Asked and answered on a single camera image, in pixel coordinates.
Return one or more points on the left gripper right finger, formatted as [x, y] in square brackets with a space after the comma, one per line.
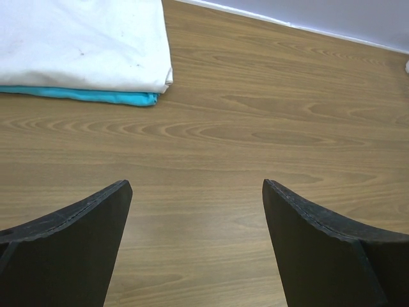
[326, 259]

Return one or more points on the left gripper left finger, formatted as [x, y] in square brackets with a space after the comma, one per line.
[67, 257]

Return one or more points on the white t shirt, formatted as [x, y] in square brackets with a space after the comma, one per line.
[88, 45]

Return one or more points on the folded blue t shirt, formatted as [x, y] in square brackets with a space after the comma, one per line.
[139, 99]

